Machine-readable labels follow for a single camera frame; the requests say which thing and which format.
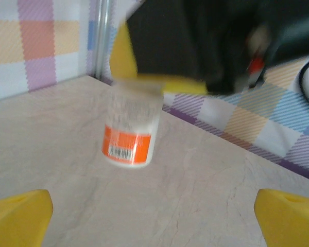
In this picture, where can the aluminium corner post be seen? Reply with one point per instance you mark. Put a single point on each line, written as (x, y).
(103, 38)

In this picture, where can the white pill bottle orange label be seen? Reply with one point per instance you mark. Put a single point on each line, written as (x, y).
(128, 144)

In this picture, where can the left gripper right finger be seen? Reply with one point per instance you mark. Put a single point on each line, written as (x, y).
(291, 221)

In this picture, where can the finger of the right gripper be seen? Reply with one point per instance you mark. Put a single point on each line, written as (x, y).
(123, 56)
(182, 86)

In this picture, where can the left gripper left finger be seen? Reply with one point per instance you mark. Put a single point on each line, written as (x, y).
(18, 221)

